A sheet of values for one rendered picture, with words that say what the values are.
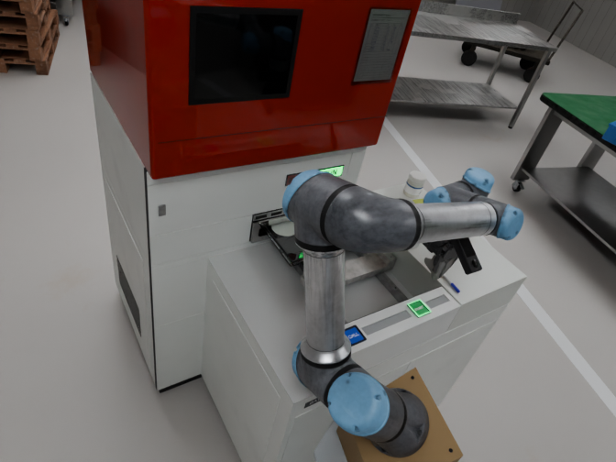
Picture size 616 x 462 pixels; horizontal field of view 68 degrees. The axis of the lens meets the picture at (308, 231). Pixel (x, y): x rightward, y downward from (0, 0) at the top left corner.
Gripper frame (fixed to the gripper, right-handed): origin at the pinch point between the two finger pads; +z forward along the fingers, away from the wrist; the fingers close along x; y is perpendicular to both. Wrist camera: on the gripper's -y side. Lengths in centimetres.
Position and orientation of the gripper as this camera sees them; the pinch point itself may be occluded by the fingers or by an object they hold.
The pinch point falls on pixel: (436, 278)
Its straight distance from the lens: 140.9
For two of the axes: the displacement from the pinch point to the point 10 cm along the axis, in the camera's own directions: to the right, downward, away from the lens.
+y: -5.1, -6.2, 6.0
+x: -8.4, 2.1, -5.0
